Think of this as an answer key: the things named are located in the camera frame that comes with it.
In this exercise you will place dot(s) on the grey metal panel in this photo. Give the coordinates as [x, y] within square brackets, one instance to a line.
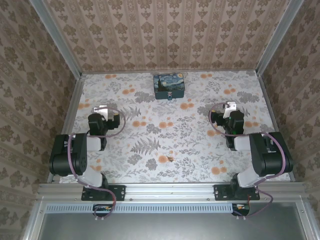
[170, 227]

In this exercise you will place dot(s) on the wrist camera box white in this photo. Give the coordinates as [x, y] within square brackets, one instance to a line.
[231, 106]
[101, 110]

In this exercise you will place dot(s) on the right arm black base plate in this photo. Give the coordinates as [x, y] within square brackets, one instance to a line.
[218, 192]

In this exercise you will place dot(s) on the floral patterned table cover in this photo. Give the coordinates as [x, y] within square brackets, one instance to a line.
[175, 172]

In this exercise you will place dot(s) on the black controller board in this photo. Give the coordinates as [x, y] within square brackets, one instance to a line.
[241, 208]
[102, 210]

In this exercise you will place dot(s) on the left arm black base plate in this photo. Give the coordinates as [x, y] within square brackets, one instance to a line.
[120, 192]

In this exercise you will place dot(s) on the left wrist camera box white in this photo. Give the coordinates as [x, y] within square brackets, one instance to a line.
[101, 110]

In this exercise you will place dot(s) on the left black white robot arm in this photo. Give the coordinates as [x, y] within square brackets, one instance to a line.
[80, 155]

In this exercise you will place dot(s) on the wide aluminium mounting rail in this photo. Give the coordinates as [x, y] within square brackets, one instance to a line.
[170, 191]

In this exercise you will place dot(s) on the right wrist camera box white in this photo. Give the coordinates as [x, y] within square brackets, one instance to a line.
[231, 106]

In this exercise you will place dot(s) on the small silver padlock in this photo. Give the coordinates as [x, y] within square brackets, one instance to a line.
[170, 96]

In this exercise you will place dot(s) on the aluminium side rail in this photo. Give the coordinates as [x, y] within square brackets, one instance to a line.
[67, 125]
[271, 112]

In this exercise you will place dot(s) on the starry night painted tin box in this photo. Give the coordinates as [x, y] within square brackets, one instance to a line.
[168, 83]

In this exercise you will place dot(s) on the aluminium frame post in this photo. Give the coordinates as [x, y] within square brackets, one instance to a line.
[277, 40]
[58, 40]

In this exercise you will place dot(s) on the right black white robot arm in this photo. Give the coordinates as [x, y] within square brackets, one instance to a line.
[265, 160]

